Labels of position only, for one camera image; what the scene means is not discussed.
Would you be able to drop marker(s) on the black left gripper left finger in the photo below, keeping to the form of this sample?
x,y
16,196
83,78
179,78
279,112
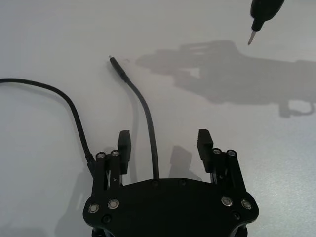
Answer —
x,y
124,148

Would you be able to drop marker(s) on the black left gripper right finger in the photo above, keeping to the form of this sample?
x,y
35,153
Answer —
x,y
205,150

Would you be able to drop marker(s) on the white table cloth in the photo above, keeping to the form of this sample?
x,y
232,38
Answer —
x,y
49,37

